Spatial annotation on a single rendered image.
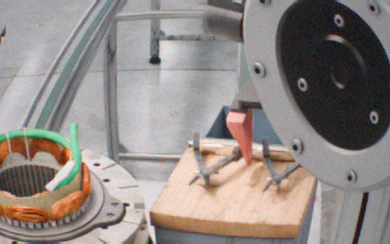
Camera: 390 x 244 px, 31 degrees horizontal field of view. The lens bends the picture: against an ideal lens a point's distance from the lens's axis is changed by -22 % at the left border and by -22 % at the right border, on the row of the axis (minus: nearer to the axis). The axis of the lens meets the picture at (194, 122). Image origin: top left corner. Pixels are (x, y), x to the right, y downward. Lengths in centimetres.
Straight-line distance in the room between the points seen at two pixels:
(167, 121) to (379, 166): 322
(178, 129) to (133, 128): 19
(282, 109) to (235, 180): 59
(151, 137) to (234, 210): 252
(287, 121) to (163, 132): 308
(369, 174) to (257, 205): 57
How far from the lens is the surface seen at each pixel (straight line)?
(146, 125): 363
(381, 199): 55
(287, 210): 101
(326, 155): 48
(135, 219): 94
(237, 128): 103
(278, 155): 112
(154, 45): 421
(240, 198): 104
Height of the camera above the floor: 160
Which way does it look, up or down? 26 degrees down
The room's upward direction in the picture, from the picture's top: 1 degrees counter-clockwise
